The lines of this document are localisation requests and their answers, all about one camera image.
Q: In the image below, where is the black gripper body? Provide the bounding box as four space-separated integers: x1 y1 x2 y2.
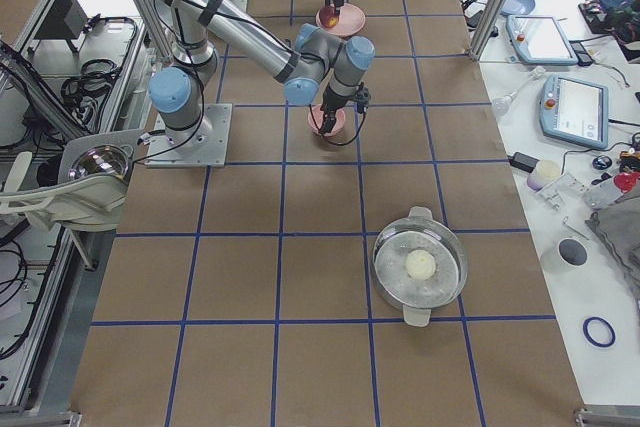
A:
321 88 354 115

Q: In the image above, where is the pink bowl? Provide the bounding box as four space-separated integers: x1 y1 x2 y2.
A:
307 104 346 137

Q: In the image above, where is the pink plate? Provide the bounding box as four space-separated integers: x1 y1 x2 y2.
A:
315 3 366 38

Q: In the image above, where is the blue plate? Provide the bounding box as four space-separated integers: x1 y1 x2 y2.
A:
500 0 536 17

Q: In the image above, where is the glass bowl on chair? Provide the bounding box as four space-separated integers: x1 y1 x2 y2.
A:
68 145 131 180

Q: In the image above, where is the steel steamer pot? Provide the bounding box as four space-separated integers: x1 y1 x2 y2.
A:
371 206 468 327

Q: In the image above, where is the light bulb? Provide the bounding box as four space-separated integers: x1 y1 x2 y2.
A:
491 91 518 118

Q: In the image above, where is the white steamed bun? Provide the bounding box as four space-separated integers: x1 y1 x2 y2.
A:
405 249 437 280

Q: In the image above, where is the small black adapter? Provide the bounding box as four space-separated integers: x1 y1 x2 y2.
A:
508 152 539 173

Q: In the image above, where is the far teach pendant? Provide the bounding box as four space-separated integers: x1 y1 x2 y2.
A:
506 15 578 66

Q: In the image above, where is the teach pendant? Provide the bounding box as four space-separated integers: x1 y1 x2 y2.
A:
539 74 609 150
506 15 578 66

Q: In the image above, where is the purple white cup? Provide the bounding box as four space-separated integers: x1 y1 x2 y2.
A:
526 160 561 191

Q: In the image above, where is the near teach pendant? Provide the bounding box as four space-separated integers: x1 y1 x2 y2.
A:
539 74 609 150

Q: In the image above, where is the white paper cup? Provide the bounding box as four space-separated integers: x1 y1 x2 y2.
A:
541 237 588 274

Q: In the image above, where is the blue tape ring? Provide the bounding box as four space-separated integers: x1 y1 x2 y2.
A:
582 316 616 348

